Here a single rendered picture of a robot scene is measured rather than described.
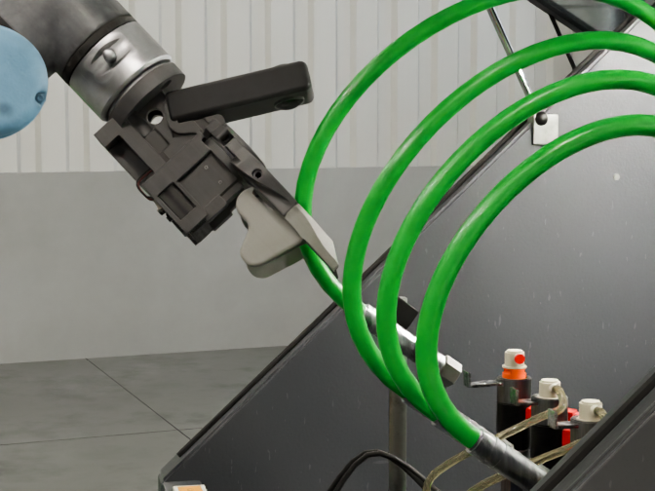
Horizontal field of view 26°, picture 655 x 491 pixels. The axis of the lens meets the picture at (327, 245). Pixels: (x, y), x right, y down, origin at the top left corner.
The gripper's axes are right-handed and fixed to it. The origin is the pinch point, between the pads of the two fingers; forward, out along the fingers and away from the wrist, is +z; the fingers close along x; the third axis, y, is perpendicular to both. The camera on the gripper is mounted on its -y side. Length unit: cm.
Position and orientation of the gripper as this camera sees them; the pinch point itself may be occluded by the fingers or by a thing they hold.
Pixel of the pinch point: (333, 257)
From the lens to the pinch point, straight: 110.9
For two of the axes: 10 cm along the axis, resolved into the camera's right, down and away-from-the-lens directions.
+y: -7.3, 6.8, -0.9
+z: 6.9, 7.2, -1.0
